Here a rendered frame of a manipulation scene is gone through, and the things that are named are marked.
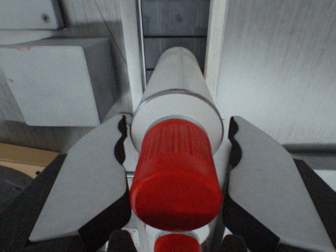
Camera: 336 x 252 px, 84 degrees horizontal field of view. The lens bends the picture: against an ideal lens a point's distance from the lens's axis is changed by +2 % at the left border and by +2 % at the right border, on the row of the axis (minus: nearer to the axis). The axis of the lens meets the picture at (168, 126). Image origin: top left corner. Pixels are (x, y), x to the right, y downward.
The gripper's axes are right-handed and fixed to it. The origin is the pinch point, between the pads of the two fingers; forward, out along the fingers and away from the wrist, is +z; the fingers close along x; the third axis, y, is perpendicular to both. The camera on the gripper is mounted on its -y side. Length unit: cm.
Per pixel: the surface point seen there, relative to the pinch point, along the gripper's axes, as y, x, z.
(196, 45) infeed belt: -2.8, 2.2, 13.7
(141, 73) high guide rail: -1.5, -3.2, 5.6
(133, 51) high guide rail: -3.3, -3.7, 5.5
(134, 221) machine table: 41.2, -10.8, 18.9
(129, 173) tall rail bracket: 11.2, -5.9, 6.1
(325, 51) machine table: -1.1, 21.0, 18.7
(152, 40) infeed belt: -3.3, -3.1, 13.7
